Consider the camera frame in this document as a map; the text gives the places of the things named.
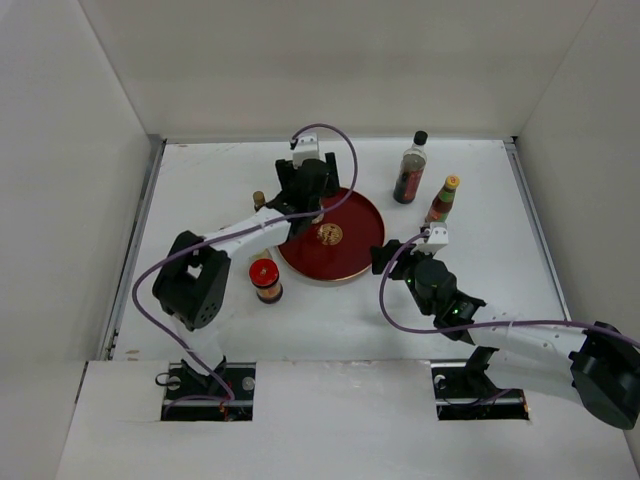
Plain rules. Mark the red lid sauce jar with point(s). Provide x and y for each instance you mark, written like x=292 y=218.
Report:
x=264 y=276

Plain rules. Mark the silver cap spice shaker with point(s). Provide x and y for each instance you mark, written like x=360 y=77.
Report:
x=317 y=219

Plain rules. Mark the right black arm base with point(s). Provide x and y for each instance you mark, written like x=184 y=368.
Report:
x=463 y=391

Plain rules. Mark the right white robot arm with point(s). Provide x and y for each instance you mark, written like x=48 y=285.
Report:
x=592 y=365

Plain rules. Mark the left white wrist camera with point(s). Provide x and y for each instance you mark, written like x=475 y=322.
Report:
x=304 y=147

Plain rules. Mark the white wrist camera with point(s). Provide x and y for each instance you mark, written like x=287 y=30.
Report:
x=436 y=237
x=304 y=147

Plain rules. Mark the cream cap spice jar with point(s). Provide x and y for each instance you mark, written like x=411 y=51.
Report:
x=263 y=254

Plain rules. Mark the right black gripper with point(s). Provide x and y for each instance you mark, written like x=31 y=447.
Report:
x=381 y=255

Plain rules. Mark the red chili sauce bottle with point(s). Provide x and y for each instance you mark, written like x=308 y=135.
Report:
x=442 y=203

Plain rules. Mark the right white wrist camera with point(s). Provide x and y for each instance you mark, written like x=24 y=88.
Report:
x=436 y=237

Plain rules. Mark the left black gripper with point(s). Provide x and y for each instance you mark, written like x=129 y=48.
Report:
x=287 y=171

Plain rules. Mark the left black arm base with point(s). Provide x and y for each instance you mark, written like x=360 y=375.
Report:
x=189 y=396

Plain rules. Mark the round red tray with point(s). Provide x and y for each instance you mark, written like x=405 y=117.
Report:
x=338 y=247

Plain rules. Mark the tall dark soy sauce bottle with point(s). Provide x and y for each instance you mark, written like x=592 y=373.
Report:
x=412 y=166

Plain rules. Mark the small yellow label bottle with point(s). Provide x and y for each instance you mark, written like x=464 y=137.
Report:
x=259 y=200

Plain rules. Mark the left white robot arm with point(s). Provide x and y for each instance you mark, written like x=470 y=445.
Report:
x=190 y=288

